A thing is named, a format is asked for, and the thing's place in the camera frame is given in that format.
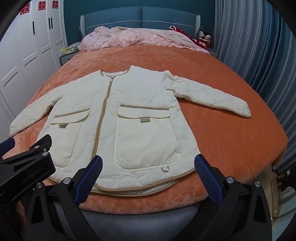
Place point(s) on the grey-blue curtain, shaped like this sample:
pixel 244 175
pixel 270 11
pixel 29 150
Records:
pixel 249 46

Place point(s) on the red paper cutout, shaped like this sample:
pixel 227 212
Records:
pixel 55 3
pixel 41 5
pixel 24 9

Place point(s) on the pink embroidered quilt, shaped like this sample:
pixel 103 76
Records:
pixel 129 38

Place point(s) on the pale yellow cloth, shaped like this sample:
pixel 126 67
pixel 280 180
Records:
pixel 69 49

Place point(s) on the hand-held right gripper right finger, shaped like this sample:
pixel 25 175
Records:
pixel 208 182

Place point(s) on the white wardrobe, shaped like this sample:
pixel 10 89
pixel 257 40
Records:
pixel 27 58

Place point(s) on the blue upholstered headboard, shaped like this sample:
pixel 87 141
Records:
pixel 150 16

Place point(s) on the dark nightstand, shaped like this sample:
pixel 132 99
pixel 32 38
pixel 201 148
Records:
pixel 66 59

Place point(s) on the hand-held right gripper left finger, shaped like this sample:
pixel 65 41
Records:
pixel 89 182

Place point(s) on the small plush doll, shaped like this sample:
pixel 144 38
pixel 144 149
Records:
pixel 207 37
pixel 201 34

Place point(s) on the cream quilted jacket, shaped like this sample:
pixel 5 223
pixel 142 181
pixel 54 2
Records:
pixel 138 104

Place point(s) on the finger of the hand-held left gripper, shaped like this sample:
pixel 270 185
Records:
pixel 7 146
pixel 42 143

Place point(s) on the orange plush blanket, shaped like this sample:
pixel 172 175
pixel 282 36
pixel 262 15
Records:
pixel 219 139

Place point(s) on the blue nightstand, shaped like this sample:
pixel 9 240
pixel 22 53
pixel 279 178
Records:
pixel 212 51

